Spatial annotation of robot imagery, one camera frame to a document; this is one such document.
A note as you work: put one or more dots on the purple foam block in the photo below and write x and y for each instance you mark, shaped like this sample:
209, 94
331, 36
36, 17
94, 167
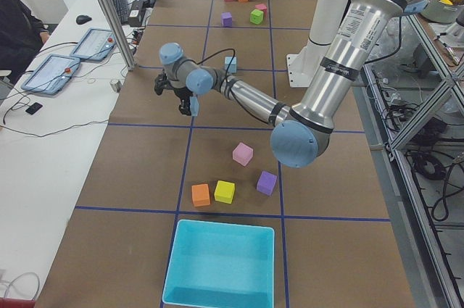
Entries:
226, 19
266, 183

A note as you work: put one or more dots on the pink foam block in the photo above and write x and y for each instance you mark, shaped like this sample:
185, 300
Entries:
262, 7

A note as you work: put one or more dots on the blue teach pendant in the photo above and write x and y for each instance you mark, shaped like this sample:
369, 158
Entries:
52, 74
94, 46

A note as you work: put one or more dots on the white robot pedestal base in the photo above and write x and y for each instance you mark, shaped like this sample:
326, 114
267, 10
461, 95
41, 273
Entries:
301, 67

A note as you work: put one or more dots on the light blue plastic bin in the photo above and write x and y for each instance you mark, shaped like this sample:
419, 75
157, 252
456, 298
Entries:
215, 264

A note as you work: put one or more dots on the lilac foam block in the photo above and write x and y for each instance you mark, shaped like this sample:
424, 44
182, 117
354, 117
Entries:
243, 154

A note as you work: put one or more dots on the green foam block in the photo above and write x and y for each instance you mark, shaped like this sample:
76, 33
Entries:
256, 16

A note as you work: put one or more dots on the seated person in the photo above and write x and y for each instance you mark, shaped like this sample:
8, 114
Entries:
22, 37

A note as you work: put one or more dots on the black smartphone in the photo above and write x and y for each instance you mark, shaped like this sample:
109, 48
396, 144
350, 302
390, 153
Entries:
33, 108

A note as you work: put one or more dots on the aluminium frame post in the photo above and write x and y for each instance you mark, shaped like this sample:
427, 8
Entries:
110, 14

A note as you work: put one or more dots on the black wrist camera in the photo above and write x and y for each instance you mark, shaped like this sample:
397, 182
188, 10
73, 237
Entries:
161, 83

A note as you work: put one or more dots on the metal pot with items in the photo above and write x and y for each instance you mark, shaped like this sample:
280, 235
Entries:
442, 11

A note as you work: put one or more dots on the black keyboard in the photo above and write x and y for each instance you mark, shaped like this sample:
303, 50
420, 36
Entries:
122, 10

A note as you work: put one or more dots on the yellow foam block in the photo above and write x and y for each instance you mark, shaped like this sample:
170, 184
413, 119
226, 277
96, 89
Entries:
224, 191

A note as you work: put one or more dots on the black computer mouse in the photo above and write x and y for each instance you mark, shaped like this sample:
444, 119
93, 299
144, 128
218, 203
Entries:
82, 19

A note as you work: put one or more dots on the small metal cylinder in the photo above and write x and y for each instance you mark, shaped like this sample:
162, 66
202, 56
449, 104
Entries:
116, 85

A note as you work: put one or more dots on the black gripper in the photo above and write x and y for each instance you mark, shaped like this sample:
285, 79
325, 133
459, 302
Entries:
182, 93

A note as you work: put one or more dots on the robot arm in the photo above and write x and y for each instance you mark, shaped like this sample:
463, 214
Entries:
301, 132

